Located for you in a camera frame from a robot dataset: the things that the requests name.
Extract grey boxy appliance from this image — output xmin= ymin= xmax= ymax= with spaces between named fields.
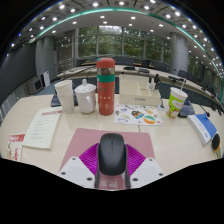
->
xmin=27 ymin=77 xmax=45 ymax=95

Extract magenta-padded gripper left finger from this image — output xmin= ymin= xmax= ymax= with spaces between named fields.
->
xmin=58 ymin=143 xmax=101 ymax=190

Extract green printed paper cup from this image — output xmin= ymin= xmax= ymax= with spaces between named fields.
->
xmin=165 ymin=87 xmax=189 ymax=120

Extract colourful sticker sheet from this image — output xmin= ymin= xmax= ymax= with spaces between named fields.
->
xmin=113 ymin=103 xmax=165 ymax=127

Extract black computer mouse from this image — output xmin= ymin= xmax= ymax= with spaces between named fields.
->
xmin=97 ymin=132 xmax=128 ymax=177

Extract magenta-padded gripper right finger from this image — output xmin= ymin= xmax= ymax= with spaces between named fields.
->
xmin=124 ymin=143 xmax=165 ymax=190

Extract white printed paper sheet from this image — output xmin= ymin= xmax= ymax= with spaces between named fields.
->
xmin=22 ymin=106 xmax=63 ymax=150

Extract red drink bottle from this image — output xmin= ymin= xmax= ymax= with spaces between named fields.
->
xmin=96 ymin=57 xmax=116 ymax=117

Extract stack of white paper cups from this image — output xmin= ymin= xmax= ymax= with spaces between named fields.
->
xmin=54 ymin=79 xmax=75 ymax=114

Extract cream desk organizer box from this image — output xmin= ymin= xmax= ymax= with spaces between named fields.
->
xmin=118 ymin=78 xmax=162 ymax=108

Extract pink mouse pad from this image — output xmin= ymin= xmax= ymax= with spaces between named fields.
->
xmin=59 ymin=127 xmax=156 ymax=191

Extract red and white leaflet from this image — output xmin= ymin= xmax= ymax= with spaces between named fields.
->
xmin=6 ymin=133 xmax=26 ymax=163

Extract dark office chairs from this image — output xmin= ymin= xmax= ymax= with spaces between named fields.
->
xmin=74 ymin=56 xmax=223 ymax=101

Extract white lidded mug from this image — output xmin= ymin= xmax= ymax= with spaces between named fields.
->
xmin=74 ymin=78 xmax=97 ymax=115

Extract blue and white book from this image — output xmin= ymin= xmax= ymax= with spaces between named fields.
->
xmin=186 ymin=113 xmax=218 ymax=147

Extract ceiling lights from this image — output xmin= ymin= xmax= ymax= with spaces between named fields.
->
xmin=9 ymin=0 xmax=221 ymax=63

